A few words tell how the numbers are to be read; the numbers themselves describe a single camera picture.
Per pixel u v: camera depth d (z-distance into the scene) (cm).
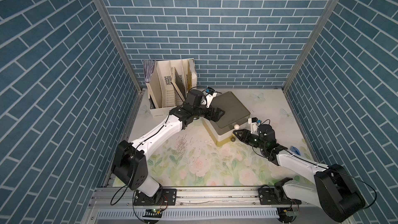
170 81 99
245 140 75
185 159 87
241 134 77
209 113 70
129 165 40
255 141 74
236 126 79
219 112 70
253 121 80
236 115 79
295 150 89
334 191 42
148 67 91
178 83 105
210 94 69
